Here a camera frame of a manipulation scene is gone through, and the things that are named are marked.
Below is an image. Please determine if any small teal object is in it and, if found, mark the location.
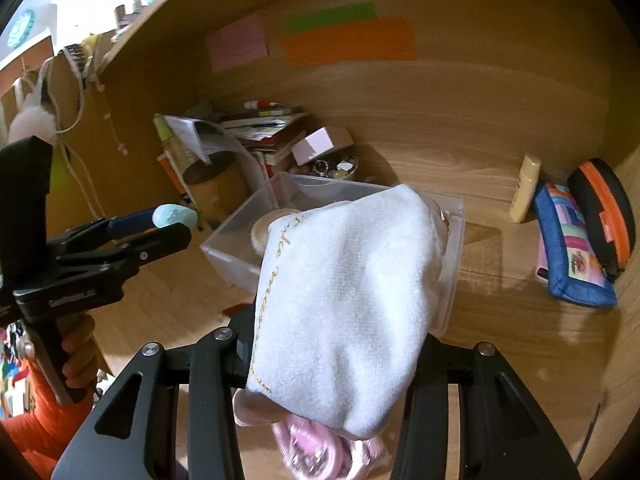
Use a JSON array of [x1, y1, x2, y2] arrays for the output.
[[152, 204, 198, 229]]

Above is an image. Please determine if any pink cable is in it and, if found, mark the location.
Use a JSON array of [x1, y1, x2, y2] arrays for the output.
[[271, 414, 392, 480]]

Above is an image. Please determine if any white cloth pouch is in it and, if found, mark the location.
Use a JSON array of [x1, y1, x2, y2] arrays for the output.
[[233, 185, 448, 440]]

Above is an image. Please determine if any red velvet pouch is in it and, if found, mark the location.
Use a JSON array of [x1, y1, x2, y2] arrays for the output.
[[222, 304, 255, 318]]

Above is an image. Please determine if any orange sleeved left forearm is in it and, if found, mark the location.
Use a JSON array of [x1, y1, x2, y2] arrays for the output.
[[1, 365, 93, 479]]

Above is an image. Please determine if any person's left hand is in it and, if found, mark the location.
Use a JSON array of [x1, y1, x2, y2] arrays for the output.
[[62, 314, 99, 389]]

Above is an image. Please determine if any clear plastic storage bin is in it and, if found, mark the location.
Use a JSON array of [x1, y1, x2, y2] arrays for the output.
[[202, 172, 465, 337]]

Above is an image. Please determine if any white fluffy pompom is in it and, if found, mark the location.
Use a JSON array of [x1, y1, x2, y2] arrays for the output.
[[8, 105, 56, 145]]

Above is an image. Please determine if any white paper receipt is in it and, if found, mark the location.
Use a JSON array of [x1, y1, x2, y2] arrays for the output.
[[164, 115, 265, 191]]

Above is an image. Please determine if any pink phone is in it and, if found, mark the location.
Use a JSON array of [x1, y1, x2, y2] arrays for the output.
[[535, 237, 549, 283]]

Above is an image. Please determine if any blue patchwork pencil pouch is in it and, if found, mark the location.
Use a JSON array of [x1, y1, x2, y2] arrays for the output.
[[533, 182, 617, 308]]

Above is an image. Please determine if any stack of books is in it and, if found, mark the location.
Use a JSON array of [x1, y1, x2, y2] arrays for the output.
[[196, 106, 311, 178]]

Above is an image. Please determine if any red white marker pen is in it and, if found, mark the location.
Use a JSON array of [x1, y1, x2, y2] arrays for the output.
[[244, 100, 284, 110]]

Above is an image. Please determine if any pink white small box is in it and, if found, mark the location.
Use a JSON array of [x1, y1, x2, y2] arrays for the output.
[[292, 127, 354, 166]]

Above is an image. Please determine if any pink sticky note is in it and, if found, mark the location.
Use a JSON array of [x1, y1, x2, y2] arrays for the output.
[[205, 14, 269, 72]]

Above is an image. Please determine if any bowl of trinkets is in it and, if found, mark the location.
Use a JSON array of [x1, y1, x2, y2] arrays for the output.
[[306, 156, 359, 181]]

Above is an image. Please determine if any black orange round case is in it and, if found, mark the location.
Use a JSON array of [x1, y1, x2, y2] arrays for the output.
[[567, 158, 636, 282]]

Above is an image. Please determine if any cream lotion tube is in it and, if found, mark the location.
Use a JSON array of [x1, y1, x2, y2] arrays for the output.
[[509, 154, 541, 223]]

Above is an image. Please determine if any orange sticky note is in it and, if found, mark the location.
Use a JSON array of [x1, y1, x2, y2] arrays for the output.
[[281, 18, 418, 68]]

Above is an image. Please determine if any green sticky note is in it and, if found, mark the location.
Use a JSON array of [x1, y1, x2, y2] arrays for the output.
[[284, 2, 376, 34]]

